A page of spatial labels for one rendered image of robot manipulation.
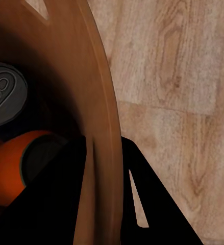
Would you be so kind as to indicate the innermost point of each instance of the trash can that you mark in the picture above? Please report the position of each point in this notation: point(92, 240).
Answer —
point(66, 60)

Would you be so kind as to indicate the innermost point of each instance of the can of soda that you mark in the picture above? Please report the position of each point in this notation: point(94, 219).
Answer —
point(22, 158)
point(22, 109)

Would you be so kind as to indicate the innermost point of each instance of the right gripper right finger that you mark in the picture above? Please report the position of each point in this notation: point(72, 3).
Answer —
point(167, 224)

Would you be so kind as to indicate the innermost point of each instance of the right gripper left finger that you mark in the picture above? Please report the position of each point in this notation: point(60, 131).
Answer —
point(45, 212)

